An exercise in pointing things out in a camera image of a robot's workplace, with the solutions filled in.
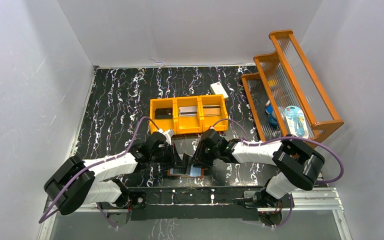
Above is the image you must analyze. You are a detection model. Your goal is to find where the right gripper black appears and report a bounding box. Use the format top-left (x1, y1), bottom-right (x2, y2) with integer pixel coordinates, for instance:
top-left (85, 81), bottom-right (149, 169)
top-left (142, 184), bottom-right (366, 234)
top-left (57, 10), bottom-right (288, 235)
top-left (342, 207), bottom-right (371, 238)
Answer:
top-left (188, 140), bottom-right (220, 169)

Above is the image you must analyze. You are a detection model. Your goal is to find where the grey credit card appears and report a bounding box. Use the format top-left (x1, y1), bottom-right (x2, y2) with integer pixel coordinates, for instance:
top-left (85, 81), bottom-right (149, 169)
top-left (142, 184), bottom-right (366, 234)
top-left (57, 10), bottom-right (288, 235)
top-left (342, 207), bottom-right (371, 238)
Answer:
top-left (180, 153), bottom-right (193, 175)

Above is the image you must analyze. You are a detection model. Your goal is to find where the brown leather card holder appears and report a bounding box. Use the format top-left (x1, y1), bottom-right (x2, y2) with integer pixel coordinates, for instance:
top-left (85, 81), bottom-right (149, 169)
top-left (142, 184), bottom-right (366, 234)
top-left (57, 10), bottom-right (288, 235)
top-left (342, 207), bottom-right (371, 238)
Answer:
top-left (167, 165), bottom-right (205, 179)

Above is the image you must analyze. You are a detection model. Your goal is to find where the black credit card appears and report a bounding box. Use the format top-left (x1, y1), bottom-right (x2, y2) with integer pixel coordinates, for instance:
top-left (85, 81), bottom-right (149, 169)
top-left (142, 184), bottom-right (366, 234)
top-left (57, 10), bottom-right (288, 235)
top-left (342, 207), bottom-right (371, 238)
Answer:
top-left (154, 107), bottom-right (173, 120)

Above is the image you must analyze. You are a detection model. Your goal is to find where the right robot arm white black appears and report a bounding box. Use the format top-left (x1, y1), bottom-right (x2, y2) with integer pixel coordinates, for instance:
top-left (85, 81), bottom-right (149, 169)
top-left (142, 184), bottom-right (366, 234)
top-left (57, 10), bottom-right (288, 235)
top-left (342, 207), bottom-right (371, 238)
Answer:
top-left (190, 129), bottom-right (326, 207)

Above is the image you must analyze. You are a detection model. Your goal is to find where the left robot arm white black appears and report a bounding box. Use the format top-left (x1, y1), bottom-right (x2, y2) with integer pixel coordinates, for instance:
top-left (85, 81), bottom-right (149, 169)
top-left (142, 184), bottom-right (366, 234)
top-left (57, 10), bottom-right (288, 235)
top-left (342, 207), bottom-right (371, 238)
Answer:
top-left (44, 131), bottom-right (188, 215)

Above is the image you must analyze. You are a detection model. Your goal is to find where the silver card in middle bin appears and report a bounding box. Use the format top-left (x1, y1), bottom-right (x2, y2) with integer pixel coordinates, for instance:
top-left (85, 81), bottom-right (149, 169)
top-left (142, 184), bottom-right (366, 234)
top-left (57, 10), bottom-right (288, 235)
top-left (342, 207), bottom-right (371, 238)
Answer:
top-left (178, 106), bottom-right (198, 117)

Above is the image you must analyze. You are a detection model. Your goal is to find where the card in right bin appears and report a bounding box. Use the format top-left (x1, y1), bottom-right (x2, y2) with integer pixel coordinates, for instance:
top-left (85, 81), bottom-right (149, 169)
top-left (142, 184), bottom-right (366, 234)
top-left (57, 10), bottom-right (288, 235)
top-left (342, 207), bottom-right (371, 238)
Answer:
top-left (202, 105), bottom-right (222, 117)

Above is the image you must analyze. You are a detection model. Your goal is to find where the left orange bin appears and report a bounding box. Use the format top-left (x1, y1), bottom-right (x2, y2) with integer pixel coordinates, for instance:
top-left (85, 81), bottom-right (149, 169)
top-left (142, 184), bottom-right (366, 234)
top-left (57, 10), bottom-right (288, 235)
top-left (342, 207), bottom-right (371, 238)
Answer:
top-left (149, 98), bottom-right (178, 134)

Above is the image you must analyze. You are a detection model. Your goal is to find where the orange bin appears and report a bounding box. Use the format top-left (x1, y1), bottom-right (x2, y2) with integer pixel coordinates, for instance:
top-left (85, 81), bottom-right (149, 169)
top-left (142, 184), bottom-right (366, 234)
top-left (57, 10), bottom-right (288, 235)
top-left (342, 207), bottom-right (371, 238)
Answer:
top-left (149, 98), bottom-right (178, 134)
top-left (199, 94), bottom-right (229, 132)
top-left (175, 96), bottom-right (203, 135)

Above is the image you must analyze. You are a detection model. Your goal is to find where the middle orange bin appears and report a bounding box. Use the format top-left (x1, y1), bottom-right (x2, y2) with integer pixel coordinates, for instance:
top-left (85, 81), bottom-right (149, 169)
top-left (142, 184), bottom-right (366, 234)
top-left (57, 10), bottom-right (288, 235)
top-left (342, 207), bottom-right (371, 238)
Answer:
top-left (175, 96), bottom-right (203, 135)

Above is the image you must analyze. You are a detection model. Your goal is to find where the right orange bin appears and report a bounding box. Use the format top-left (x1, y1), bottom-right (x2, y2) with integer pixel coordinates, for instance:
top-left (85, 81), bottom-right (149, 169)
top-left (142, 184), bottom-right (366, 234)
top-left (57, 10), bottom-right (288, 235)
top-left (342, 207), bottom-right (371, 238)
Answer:
top-left (199, 94), bottom-right (229, 132)

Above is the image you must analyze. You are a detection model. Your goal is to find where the white small box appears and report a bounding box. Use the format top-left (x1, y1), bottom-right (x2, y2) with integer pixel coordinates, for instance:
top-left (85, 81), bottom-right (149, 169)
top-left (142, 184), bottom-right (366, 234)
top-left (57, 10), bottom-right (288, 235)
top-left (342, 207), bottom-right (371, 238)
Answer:
top-left (210, 82), bottom-right (229, 101)

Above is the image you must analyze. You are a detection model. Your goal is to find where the blue packaged item on shelf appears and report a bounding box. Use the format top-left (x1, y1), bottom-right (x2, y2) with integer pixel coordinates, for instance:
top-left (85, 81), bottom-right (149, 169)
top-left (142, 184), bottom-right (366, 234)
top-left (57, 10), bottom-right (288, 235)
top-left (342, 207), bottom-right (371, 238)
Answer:
top-left (284, 105), bottom-right (310, 138)

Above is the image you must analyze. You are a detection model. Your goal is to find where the orange wooden shelf rack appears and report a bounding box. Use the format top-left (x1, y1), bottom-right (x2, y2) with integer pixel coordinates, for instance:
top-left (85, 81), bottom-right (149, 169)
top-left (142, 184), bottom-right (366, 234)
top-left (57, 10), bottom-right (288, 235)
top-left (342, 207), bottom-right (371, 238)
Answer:
top-left (241, 29), bottom-right (344, 143)

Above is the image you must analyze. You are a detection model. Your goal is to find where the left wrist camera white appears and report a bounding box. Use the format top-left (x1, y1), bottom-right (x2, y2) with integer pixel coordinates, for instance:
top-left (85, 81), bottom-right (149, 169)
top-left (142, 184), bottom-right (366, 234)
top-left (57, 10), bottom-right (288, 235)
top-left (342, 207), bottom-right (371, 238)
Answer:
top-left (158, 129), bottom-right (175, 145)

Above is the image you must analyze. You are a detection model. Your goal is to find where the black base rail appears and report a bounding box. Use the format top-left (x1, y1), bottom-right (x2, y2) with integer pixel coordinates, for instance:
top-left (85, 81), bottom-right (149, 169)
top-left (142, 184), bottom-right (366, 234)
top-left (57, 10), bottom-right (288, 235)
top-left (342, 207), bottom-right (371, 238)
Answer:
top-left (97, 186), bottom-right (296, 222)

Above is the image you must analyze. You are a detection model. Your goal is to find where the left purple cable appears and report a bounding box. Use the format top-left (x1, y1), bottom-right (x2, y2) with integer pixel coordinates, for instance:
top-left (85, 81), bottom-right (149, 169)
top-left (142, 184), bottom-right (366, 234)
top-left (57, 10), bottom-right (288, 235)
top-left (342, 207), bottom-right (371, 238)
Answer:
top-left (38, 116), bottom-right (161, 224)

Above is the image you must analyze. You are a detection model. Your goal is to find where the purple cable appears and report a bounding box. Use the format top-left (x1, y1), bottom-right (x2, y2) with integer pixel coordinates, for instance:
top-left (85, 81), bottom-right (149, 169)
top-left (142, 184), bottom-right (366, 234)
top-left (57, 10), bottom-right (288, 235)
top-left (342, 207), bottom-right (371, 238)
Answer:
top-left (38, 116), bottom-right (161, 224)
top-left (211, 118), bottom-right (345, 229)

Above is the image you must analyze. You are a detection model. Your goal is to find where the aluminium frame rail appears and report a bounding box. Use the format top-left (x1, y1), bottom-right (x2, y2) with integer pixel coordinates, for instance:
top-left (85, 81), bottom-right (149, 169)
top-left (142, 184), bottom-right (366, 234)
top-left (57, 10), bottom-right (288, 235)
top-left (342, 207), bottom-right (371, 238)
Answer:
top-left (42, 187), bottom-right (345, 214)

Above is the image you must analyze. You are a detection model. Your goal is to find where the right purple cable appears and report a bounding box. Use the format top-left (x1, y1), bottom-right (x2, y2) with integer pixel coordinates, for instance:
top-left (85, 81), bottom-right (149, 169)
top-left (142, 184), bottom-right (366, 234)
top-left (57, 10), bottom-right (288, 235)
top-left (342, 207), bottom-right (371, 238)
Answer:
top-left (211, 118), bottom-right (345, 229)

